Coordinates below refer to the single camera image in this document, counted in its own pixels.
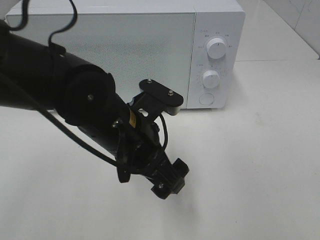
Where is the white microwave door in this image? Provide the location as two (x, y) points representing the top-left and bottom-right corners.
(16, 13), (195, 103)

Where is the black left wrist camera module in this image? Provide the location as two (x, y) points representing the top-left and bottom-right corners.
(129, 79), (184, 122)

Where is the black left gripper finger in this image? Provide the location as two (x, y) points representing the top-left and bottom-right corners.
(172, 158), (190, 177)
(150, 159), (185, 200)

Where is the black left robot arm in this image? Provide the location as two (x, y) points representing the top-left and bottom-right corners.
(0, 21), (189, 199)

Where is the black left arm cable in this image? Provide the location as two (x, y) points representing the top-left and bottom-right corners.
(0, 0), (170, 167)

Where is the white control knob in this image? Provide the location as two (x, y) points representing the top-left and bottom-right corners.
(205, 36), (227, 60)
(202, 70), (221, 89)

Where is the white microwave oven body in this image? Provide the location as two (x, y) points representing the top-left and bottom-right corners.
(5, 0), (247, 110)

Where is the white door release button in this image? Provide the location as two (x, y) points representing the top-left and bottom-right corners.
(199, 93), (215, 106)

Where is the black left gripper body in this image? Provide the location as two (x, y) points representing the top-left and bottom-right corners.
(112, 109), (169, 184)

